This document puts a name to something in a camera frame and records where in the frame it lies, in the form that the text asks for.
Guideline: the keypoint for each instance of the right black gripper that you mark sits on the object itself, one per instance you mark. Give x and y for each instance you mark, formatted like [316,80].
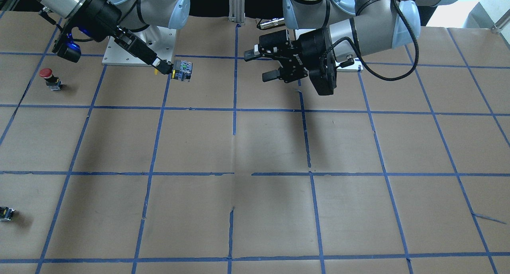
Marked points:
[102,14]

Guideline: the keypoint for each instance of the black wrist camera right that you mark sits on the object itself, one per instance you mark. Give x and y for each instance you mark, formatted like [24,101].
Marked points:
[65,47]

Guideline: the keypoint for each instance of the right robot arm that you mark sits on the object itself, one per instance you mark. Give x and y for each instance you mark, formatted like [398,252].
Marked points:
[121,20]

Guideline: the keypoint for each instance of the brown paper table cover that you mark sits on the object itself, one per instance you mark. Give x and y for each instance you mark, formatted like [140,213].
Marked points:
[124,171]

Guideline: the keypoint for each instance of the yellow push button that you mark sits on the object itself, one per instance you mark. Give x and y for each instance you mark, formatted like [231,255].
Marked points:
[182,70]

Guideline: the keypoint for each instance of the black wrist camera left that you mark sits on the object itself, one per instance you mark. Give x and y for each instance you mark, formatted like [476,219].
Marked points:
[323,77]

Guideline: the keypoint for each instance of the aluminium frame post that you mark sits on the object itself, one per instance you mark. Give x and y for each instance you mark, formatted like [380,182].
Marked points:
[237,11]

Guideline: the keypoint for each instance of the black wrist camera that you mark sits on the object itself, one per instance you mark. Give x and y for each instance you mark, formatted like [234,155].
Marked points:
[65,47]
[323,77]

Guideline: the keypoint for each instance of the small black switch block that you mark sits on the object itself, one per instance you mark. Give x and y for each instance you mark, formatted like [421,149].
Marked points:
[6,213]

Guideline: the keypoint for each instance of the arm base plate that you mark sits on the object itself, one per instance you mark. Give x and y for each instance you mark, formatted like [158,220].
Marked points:
[159,39]
[345,55]

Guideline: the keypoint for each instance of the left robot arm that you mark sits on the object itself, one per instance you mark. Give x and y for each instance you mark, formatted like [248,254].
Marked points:
[337,32]

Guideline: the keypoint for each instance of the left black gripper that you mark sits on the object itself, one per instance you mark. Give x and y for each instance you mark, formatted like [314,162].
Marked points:
[313,47]

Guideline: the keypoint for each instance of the red push button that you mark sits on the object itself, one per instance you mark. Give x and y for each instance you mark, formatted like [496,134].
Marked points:
[52,82]

